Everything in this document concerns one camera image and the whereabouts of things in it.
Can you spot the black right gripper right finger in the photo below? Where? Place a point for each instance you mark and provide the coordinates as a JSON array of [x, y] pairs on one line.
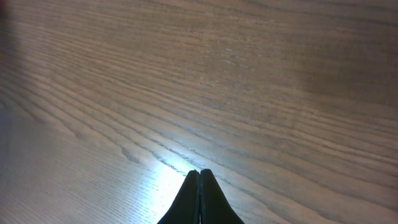
[[215, 208]]

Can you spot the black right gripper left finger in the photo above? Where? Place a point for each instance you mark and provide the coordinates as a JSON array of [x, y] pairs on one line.
[[185, 208]]

